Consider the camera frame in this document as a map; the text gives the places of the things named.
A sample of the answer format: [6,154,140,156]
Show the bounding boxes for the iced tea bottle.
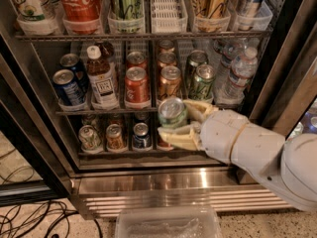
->
[86,46,117,104]
[95,41,118,81]

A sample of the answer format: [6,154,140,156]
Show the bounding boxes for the front blue can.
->
[53,69,84,106]

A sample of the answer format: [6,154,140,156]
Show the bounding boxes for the top shelf silver can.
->
[231,0,264,31]

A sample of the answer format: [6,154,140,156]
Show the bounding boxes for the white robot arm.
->
[158,97,317,211]

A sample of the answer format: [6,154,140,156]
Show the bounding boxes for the bottom shelf blue can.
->
[133,123,152,149]

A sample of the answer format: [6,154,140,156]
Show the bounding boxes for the front gold can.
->
[158,65,181,101]

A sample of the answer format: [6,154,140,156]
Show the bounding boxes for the stainless steel fridge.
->
[0,0,317,220]

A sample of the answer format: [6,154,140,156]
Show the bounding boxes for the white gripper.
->
[158,99,250,164]

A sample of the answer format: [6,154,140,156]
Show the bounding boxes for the rear iced tea bottle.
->
[95,41,118,81]

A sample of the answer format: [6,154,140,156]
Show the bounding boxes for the bottom shelf orange can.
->
[106,124,126,150]

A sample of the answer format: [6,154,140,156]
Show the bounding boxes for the black floor cables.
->
[0,147,103,238]

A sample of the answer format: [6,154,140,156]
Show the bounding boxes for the top shelf gold can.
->
[191,0,228,32]

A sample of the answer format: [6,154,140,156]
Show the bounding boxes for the top shelf white green can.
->
[12,0,55,22]

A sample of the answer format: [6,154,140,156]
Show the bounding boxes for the top shelf red cola can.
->
[61,0,102,35]

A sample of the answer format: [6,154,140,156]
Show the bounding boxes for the bottom shelf white can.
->
[78,125,101,150]

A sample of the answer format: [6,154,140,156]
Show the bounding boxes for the water bottle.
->
[213,38,248,85]
[223,47,258,100]

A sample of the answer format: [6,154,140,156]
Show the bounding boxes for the glass fridge door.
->
[241,0,317,137]

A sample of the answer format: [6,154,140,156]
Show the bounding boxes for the front red cola can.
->
[125,66,150,103]

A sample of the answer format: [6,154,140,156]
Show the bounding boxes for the rear blue can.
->
[59,54,89,93]

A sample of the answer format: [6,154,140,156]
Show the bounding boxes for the empty white plastic tray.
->
[151,0,188,34]

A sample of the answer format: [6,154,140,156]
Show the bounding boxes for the clear plastic bin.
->
[115,206,223,238]

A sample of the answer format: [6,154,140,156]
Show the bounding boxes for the front water bottle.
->
[223,47,258,100]

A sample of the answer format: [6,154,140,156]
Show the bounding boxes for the bottom shelf red can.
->
[158,137,173,151]

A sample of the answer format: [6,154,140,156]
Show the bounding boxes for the rear water bottle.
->
[213,38,248,85]

